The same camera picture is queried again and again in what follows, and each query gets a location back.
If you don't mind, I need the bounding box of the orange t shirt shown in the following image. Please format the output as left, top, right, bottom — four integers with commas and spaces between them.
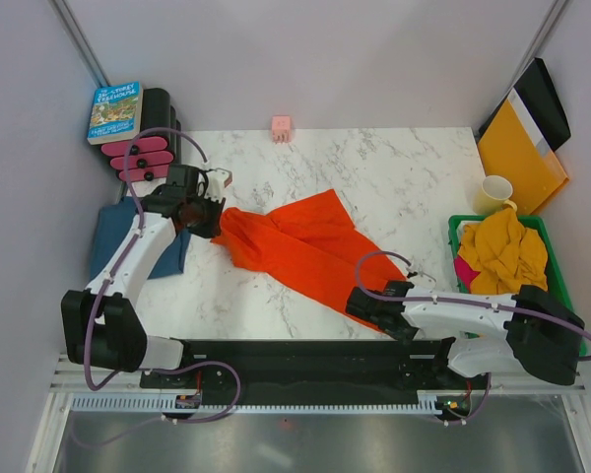
212, 189, 379, 330

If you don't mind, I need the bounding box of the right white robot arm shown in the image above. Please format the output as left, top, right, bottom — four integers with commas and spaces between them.
346, 281, 584, 388

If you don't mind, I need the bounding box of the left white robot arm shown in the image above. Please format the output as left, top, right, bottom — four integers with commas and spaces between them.
61, 165, 232, 387

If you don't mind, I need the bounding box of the black pink drawer organizer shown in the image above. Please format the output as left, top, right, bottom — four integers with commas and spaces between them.
100, 88, 181, 182

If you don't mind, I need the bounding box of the folded blue t shirt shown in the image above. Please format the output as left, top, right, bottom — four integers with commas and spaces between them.
89, 197, 191, 280

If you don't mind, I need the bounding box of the pink cube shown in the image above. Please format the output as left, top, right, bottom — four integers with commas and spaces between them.
271, 115, 292, 144

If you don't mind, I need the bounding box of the yellow t shirt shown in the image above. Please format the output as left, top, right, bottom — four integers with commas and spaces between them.
457, 208, 549, 295

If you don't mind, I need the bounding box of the blue treehouse book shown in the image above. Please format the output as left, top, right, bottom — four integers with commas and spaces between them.
87, 81, 144, 146

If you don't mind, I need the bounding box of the yellow mug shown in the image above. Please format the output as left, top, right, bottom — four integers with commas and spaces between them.
473, 175, 518, 215

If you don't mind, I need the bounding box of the black white folder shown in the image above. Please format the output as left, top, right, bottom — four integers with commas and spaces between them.
478, 57, 572, 153

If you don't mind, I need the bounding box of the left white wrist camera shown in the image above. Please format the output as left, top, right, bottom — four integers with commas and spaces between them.
204, 168, 232, 202

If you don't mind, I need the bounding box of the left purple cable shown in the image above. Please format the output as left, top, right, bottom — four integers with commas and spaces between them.
68, 127, 243, 448

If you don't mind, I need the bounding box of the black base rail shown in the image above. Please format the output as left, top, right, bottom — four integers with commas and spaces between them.
140, 340, 486, 402

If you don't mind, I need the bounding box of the white cable duct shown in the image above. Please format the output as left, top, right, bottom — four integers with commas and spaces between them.
70, 388, 447, 415

